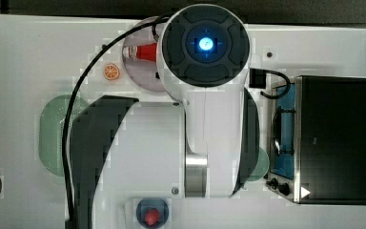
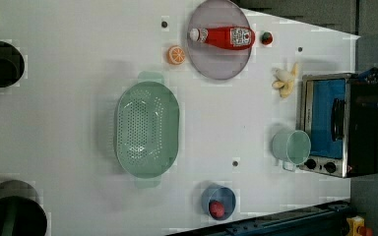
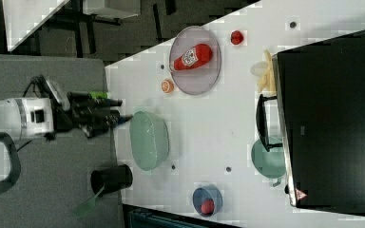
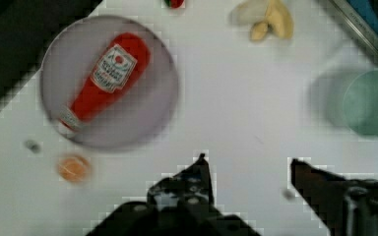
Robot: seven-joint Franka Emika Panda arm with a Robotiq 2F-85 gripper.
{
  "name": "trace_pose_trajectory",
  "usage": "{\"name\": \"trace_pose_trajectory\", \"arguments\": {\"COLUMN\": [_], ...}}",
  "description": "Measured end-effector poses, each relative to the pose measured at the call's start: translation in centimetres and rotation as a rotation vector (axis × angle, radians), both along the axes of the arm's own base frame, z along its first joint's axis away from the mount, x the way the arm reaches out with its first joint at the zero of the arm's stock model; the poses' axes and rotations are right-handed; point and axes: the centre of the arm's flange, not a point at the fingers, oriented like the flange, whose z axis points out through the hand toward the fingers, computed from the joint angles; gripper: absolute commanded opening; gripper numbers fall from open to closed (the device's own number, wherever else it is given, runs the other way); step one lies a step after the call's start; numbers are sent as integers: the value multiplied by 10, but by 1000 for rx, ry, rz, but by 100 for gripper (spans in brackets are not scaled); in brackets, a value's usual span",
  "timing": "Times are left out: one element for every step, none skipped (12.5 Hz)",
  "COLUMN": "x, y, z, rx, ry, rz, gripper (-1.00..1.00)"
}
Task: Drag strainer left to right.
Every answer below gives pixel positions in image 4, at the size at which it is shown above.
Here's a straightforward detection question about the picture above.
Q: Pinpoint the orange slice toy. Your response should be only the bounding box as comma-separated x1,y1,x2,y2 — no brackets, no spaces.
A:
57,154,92,183

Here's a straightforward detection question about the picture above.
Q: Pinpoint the peeled banana toy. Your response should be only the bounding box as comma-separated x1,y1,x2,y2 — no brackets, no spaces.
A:
230,0,294,41

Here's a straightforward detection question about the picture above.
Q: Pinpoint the green plastic mug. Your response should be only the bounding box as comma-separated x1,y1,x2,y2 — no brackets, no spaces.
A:
308,68,378,139

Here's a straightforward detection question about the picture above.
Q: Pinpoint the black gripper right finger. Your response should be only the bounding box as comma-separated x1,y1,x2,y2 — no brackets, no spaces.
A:
290,158,378,236

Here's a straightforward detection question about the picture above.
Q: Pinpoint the grey round plate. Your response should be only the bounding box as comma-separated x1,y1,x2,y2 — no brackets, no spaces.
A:
39,16,179,150

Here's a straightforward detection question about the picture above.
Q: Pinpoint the red ketchup bottle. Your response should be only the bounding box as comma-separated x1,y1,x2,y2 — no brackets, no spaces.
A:
57,32,151,134

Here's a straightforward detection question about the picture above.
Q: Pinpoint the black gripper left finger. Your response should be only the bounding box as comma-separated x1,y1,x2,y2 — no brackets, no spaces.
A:
86,154,261,236

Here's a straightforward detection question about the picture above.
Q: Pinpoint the red strawberry toy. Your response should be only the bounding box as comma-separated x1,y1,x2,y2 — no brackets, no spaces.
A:
163,0,185,9

